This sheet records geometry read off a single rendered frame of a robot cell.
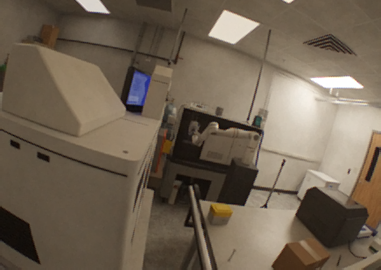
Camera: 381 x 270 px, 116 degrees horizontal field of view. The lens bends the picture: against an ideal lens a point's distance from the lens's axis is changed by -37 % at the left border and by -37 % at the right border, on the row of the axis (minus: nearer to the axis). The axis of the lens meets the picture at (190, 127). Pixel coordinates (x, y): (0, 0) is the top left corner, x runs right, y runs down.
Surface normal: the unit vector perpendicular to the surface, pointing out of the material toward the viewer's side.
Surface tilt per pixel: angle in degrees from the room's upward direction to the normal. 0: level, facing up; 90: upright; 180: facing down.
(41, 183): 90
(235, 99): 90
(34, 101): 90
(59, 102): 90
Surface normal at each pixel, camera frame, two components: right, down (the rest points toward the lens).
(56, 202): 0.09, 0.17
